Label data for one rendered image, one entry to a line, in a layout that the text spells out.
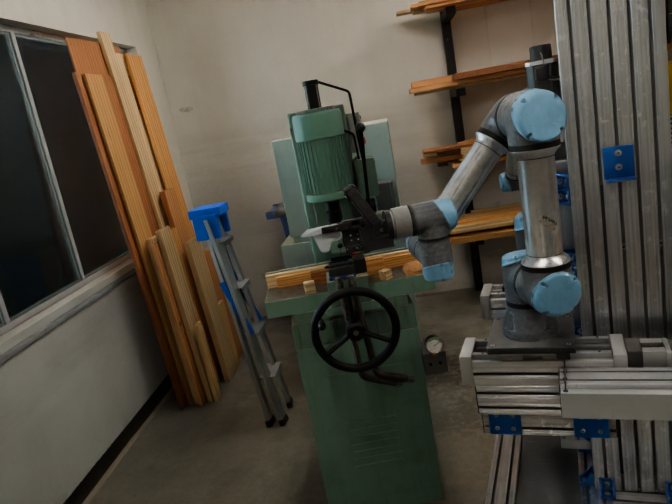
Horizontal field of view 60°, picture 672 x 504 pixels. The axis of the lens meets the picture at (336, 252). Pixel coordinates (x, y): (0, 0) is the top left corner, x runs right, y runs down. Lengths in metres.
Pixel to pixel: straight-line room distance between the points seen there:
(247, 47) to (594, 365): 3.48
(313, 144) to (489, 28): 2.61
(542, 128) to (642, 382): 0.66
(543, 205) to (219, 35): 3.46
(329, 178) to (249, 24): 2.62
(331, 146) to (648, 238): 1.01
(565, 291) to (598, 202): 0.35
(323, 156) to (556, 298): 0.95
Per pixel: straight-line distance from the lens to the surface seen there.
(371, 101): 4.37
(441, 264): 1.39
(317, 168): 2.04
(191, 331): 3.44
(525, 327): 1.64
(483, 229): 4.10
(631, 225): 1.76
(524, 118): 1.38
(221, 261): 2.87
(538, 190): 1.43
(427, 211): 1.37
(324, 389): 2.16
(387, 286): 2.04
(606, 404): 1.60
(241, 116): 4.50
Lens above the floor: 1.49
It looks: 13 degrees down
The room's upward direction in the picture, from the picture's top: 10 degrees counter-clockwise
